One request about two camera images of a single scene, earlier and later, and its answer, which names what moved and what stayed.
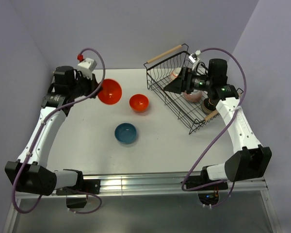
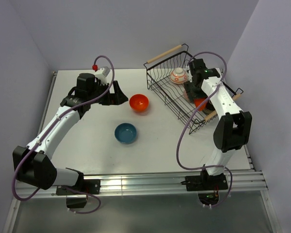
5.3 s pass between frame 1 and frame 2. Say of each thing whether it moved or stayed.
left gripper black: moved
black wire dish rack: stayed
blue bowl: stayed
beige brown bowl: stayed
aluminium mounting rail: stayed
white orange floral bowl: stayed
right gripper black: moved
